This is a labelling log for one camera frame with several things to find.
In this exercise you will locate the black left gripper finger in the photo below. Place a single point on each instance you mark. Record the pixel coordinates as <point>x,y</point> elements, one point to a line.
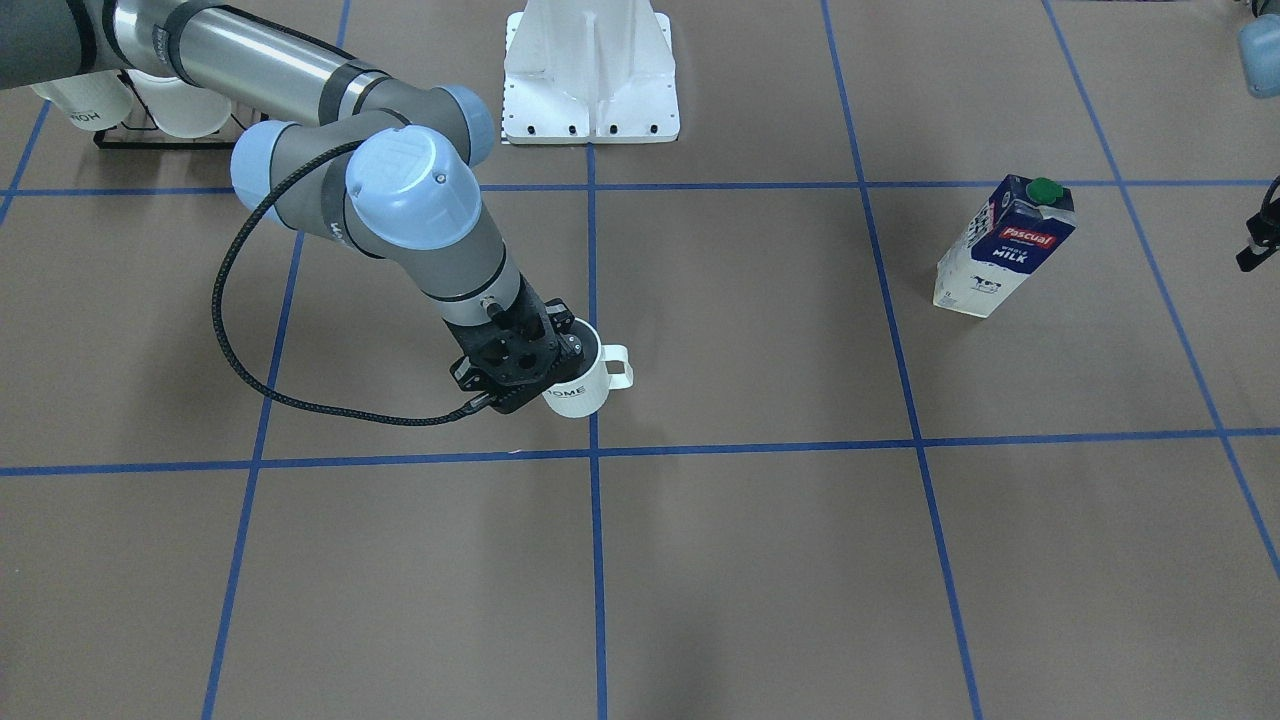
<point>1263,229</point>

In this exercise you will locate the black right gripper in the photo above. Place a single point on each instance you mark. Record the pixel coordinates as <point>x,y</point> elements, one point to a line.
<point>571,343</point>

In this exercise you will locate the white ribbed HOME mug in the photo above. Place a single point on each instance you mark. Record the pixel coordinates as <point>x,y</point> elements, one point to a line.
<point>601,370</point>

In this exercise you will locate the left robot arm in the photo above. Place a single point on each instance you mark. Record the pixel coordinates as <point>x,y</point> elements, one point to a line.
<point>1258,45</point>

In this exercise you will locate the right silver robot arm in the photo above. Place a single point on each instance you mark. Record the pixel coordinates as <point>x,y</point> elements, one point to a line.
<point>345,152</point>

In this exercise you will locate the blue Pascual milk carton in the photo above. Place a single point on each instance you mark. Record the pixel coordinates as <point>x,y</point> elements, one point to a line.
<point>1016,229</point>

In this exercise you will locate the white mug on rack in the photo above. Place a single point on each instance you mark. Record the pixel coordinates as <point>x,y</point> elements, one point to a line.
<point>178,109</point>
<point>92,102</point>

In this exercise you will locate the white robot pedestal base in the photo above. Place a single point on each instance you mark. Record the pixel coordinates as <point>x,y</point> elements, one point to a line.
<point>589,72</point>

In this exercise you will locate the black wire mug rack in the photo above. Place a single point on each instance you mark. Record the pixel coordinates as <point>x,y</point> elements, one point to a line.
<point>139,131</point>

